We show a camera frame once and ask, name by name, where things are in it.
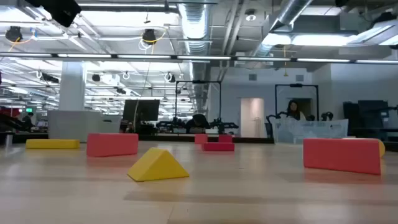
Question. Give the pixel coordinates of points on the red arch block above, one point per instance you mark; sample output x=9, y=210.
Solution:
x=201, y=138

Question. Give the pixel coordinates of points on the dark red block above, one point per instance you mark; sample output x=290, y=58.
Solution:
x=217, y=147

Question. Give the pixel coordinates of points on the red rectangular block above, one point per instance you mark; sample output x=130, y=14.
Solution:
x=112, y=145
x=342, y=155

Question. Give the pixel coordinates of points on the black background robot arm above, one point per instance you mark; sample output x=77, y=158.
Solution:
x=273, y=123
x=224, y=125

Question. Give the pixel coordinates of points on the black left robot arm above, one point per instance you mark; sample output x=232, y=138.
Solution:
x=59, y=11

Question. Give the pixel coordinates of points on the person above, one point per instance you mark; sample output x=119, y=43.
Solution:
x=28, y=121
x=197, y=123
x=293, y=112

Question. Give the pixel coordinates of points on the white door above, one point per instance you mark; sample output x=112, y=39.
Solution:
x=252, y=116

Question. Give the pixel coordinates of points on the long light bar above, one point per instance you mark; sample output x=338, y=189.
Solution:
x=199, y=58

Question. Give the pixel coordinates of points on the black monitor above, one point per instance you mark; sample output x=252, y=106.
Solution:
x=141, y=110

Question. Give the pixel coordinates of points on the yellow triangular block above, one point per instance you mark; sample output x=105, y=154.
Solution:
x=155, y=166

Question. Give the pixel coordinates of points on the black ceiling device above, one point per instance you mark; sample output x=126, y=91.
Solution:
x=13, y=33
x=149, y=36

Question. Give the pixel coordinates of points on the clear plastic bin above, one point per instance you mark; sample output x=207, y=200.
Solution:
x=311, y=130

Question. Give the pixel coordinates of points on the white pillar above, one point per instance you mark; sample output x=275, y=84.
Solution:
x=72, y=87

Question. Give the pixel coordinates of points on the yellow flat block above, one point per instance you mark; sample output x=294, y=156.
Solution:
x=52, y=143

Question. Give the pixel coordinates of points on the black cabinet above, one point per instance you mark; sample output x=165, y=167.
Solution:
x=367, y=118

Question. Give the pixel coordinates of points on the green exit sign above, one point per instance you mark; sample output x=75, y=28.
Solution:
x=29, y=109

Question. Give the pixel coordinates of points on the yellow cylinder block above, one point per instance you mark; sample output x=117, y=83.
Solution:
x=382, y=148

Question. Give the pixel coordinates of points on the black table frame rail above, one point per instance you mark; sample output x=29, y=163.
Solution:
x=168, y=137

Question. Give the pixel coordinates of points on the silver ceiling duct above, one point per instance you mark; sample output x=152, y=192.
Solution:
x=194, y=25
x=290, y=12

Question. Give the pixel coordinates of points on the black frame stand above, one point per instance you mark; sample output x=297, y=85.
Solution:
x=296, y=85

